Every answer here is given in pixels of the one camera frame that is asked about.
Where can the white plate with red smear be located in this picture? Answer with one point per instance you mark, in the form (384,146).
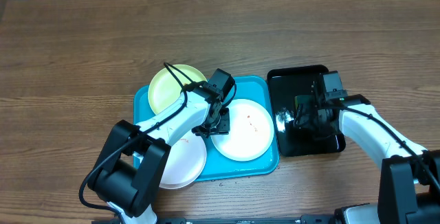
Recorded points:
(185,163)

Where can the black plastic tray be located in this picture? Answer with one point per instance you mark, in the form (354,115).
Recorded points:
(298,139)

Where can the blue plastic tray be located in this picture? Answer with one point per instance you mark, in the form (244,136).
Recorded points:
(217,166)

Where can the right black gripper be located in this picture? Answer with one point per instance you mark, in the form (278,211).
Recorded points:
(307,115)

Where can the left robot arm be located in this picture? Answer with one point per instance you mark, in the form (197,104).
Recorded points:
(131,164)

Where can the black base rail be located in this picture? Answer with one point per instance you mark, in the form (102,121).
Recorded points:
(304,219)

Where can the yellow-green plate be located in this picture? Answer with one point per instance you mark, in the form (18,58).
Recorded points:
(165,90)

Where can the green and yellow sponge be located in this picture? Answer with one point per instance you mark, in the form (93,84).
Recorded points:
(301,103)

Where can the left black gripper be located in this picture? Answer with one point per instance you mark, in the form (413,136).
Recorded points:
(223,129)

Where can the white plate with grey rim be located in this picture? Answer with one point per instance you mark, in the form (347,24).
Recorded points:
(251,131)

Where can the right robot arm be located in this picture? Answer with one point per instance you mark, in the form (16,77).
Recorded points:
(409,180)

